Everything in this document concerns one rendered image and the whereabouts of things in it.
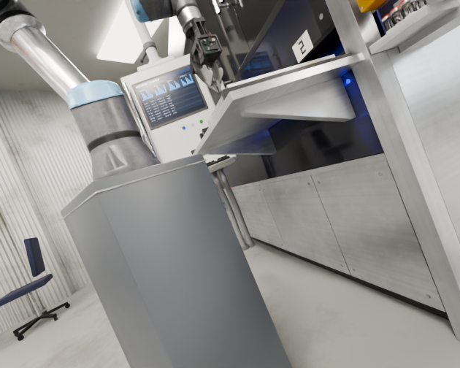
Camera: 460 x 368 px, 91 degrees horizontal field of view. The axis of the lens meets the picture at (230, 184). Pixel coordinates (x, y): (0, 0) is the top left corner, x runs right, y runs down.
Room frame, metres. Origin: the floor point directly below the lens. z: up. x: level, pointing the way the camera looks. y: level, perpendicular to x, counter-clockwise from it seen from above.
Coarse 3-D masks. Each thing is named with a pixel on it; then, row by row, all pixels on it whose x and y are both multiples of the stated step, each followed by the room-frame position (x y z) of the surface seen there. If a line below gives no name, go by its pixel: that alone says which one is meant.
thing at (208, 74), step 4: (204, 64) 0.73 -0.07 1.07; (204, 68) 0.73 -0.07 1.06; (204, 72) 0.74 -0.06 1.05; (208, 72) 0.72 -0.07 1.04; (212, 72) 0.70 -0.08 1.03; (204, 76) 0.74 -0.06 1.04; (208, 76) 0.73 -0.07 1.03; (212, 76) 0.71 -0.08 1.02; (208, 80) 0.74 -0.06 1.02; (212, 80) 0.73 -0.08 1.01; (208, 84) 0.74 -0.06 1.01; (212, 84) 0.75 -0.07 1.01; (212, 88) 0.74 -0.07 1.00; (216, 88) 0.75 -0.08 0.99; (216, 92) 0.75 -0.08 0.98
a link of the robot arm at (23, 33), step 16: (16, 0) 0.60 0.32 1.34; (0, 16) 0.57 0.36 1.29; (16, 16) 0.58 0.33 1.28; (32, 16) 0.61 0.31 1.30; (0, 32) 0.58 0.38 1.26; (16, 32) 0.59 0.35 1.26; (32, 32) 0.60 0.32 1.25; (16, 48) 0.60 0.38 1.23; (32, 48) 0.59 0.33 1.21; (48, 48) 0.61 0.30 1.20; (32, 64) 0.61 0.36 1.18; (48, 64) 0.60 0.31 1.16; (64, 64) 0.61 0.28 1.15; (48, 80) 0.61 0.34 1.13; (64, 80) 0.60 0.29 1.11; (80, 80) 0.62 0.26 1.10; (64, 96) 0.61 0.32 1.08
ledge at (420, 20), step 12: (456, 0) 0.49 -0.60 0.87; (420, 12) 0.47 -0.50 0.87; (432, 12) 0.46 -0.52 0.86; (444, 12) 0.49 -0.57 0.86; (408, 24) 0.49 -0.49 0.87; (420, 24) 0.50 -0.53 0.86; (384, 36) 0.54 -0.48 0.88; (396, 36) 0.52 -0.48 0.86; (408, 36) 0.56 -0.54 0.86; (372, 48) 0.58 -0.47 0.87; (384, 48) 0.58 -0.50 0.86
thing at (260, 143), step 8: (248, 136) 1.13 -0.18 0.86; (256, 136) 1.14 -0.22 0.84; (264, 136) 1.15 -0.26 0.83; (232, 144) 1.10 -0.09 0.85; (240, 144) 1.11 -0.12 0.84; (248, 144) 1.12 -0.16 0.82; (256, 144) 1.14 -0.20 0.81; (264, 144) 1.15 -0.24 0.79; (272, 144) 1.16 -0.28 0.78; (208, 152) 1.06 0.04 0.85; (216, 152) 1.08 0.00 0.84; (224, 152) 1.09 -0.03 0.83; (232, 152) 1.10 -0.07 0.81; (240, 152) 1.11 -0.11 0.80; (248, 152) 1.12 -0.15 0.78; (256, 152) 1.13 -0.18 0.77; (264, 152) 1.14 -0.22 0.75; (272, 152) 1.16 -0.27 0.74
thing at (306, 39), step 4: (304, 32) 0.74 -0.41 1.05; (304, 36) 0.75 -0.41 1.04; (308, 36) 0.74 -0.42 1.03; (300, 40) 0.77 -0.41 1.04; (304, 40) 0.75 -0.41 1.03; (308, 40) 0.74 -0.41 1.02; (296, 44) 0.79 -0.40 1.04; (300, 44) 0.78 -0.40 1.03; (304, 44) 0.76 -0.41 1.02; (308, 44) 0.75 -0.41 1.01; (312, 44) 0.73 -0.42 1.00; (296, 48) 0.80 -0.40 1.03; (304, 48) 0.77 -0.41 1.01; (308, 48) 0.75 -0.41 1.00; (312, 48) 0.74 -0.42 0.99; (296, 52) 0.80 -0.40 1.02; (300, 52) 0.79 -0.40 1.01; (308, 52) 0.76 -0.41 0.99; (296, 56) 0.81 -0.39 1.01; (300, 56) 0.80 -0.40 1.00; (300, 60) 0.80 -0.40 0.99
